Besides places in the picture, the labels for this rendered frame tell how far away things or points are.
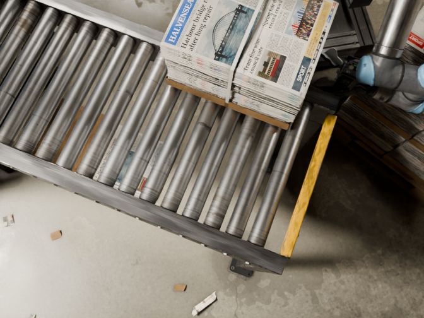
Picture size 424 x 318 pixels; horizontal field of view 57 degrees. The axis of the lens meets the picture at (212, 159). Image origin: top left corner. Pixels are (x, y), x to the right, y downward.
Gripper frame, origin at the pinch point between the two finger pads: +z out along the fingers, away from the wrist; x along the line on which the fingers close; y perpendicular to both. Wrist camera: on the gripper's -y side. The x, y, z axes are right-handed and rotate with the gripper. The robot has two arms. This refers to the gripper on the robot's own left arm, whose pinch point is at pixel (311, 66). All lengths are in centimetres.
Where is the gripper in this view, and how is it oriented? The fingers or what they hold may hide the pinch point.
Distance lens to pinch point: 129.3
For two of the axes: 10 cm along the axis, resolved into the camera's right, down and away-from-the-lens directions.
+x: -3.7, 9.0, -2.5
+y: 0.2, -2.6, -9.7
